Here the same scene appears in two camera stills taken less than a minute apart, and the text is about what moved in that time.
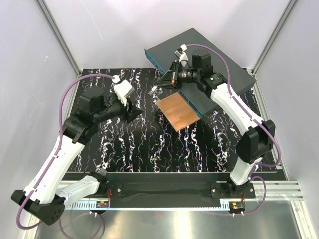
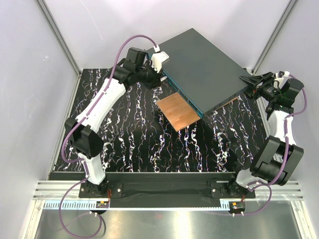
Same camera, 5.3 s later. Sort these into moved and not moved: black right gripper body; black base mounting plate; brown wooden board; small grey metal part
Moved: black right gripper body; small grey metal part
Not moved: black base mounting plate; brown wooden board
